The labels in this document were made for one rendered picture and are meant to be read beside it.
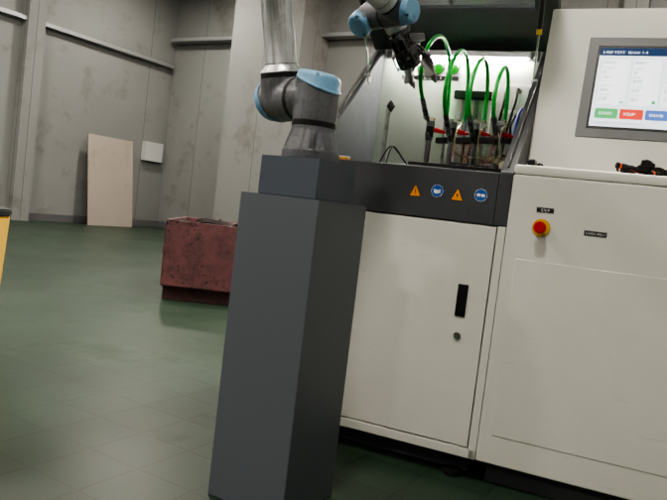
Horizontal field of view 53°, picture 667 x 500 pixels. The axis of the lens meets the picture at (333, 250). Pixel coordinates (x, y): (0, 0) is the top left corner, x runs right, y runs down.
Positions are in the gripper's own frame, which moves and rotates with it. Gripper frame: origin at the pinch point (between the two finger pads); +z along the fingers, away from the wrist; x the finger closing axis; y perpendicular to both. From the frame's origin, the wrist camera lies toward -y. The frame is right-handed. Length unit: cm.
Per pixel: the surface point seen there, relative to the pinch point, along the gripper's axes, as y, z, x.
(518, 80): -39.2, 27.0, 15.1
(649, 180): 25, 34, 64
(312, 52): -717, 219, -542
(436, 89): -36.2, 20.8, -15.8
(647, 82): -18, 28, 61
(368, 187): 32.6, 16.0, -16.4
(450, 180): 29.2, 20.8, 9.9
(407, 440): 85, 79, -11
